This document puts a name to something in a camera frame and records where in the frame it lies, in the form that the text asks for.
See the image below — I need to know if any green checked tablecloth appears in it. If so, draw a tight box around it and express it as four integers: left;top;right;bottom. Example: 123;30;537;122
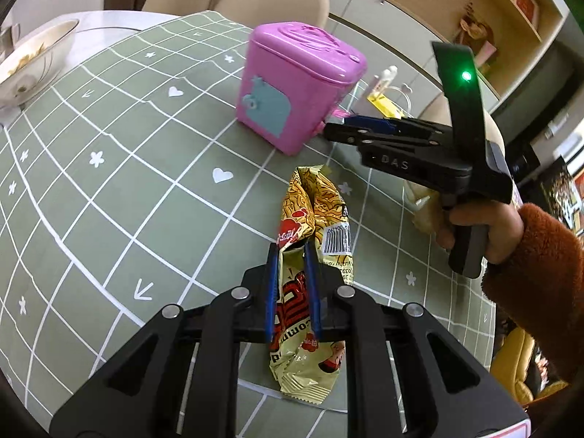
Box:
1;12;495;426

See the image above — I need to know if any white yellow toy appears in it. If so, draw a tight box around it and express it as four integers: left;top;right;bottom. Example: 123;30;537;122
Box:
366;65;413;119

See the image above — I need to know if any pink toy box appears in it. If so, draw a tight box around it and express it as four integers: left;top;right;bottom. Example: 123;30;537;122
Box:
237;22;367;155

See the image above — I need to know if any right hand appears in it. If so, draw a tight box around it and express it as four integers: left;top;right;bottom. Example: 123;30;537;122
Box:
433;201;525;264

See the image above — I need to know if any orange sleeved forearm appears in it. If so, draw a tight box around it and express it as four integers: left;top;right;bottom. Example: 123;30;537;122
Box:
482;204;583;383

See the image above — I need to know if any gold red snack bag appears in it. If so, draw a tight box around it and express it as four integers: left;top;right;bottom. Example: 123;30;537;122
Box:
268;165;353;404

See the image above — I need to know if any wooden shelf cabinet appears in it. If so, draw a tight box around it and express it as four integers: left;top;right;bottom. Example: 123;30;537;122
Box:
330;0;569;111

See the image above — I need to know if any white bowl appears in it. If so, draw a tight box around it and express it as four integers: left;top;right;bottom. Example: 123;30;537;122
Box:
0;19;79;108

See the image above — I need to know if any beige middle chair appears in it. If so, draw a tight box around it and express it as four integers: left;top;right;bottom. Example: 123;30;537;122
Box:
214;0;330;29

